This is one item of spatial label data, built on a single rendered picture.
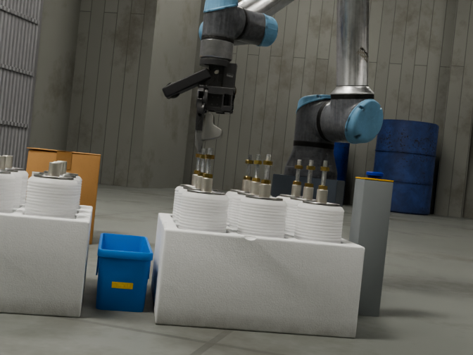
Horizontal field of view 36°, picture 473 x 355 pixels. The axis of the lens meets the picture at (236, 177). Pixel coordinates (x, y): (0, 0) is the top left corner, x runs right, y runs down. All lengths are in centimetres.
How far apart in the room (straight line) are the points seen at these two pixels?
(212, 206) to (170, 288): 18
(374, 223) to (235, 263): 43
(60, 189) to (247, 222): 36
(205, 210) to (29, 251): 33
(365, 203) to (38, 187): 73
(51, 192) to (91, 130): 578
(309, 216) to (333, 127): 56
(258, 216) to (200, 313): 22
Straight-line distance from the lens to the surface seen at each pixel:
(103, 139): 710
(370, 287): 170
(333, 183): 197
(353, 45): 194
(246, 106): 873
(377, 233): 168
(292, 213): 155
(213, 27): 166
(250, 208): 141
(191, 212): 139
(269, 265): 139
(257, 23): 172
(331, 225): 144
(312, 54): 865
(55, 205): 139
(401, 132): 763
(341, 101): 193
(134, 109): 699
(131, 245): 174
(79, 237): 137
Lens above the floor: 31
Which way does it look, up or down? 1 degrees down
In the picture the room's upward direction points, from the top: 6 degrees clockwise
